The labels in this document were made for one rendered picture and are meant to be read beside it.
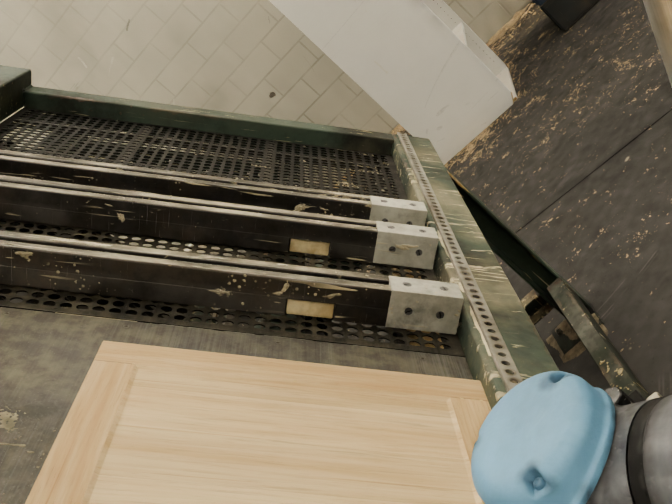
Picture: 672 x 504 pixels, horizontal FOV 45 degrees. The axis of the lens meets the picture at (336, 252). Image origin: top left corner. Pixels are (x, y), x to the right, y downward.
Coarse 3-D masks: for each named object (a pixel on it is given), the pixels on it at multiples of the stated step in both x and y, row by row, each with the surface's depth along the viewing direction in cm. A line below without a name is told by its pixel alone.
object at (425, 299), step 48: (0, 240) 131; (48, 240) 134; (48, 288) 133; (96, 288) 133; (144, 288) 133; (192, 288) 134; (240, 288) 134; (288, 288) 134; (336, 288) 135; (384, 288) 135; (432, 288) 138
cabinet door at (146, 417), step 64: (128, 384) 108; (192, 384) 110; (256, 384) 113; (320, 384) 115; (384, 384) 117; (448, 384) 120; (64, 448) 94; (128, 448) 96; (192, 448) 97; (256, 448) 99; (320, 448) 101; (384, 448) 103; (448, 448) 105
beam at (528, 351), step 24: (408, 168) 216; (432, 168) 219; (408, 192) 207; (456, 192) 201; (456, 216) 184; (480, 240) 171; (480, 264) 158; (480, 288) 147; (504, 288) 148; (504, 312) 139; (480, 336) 129; (504, 336) 130; (528, 336) 131; (480, 360) 123; (528, 360) 124; (552, 360) 125
